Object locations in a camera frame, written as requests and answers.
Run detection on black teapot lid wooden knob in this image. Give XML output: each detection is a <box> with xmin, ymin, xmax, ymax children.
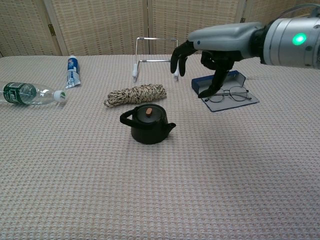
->
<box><xmin>134</xmin><ymin>104</ymin><xmax>163</xmax><ymax>125</ymax></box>

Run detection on thin black metal eyeglasses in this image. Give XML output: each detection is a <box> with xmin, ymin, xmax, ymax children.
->
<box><xmin>203</xmin><ymin>85</ymin><xmax>250</xmax><ymax>104</ymax></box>

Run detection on clear water bottle green label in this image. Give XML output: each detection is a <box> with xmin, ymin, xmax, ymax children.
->
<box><xmin>0</xmin><ymin>81</ymin><xmax>68</xmax><ymax>107</ymax></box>

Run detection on woven bamboo folding screen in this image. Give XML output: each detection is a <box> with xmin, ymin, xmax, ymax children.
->
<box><xmin>0</xmin><ymin>0</ymin><xmax>320</xmax><ymax>58</ymax></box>

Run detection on open blue glasses case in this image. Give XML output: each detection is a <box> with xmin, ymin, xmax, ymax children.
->
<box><xmin>191</xmin><ymin>70</ymin><xmax>260</xmax><ymax>113</ymax></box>

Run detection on speckled beige rope bundle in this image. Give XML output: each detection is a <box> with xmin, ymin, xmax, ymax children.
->
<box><xmin>103</xmin><ymin>83</ymin><xmax>168</xmax><ymax>108</ymax></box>

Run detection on blue white toothpaste tube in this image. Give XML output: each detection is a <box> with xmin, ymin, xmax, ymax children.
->
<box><xmin>65</xmin><ymin>55</ymin><xmax>82</xmax><ymax>90</ymax></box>

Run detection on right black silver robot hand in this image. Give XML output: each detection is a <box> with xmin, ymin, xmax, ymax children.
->
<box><xmin>169</xmin><ymin>21</ymin><xmax>266</xmax><ymax>99</ymax></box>

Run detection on metal wire stand white feet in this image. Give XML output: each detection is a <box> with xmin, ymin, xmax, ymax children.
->
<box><xmin>132</xmin><ymin>36</ymin><xmax>181</xmax><ymax>83</ymax></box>

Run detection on black teapot with handle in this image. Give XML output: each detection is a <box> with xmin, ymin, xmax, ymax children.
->
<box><xmin>119</xmin><ymin>103</ymin><xmax>177</xmax><ymax>145</ymax></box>

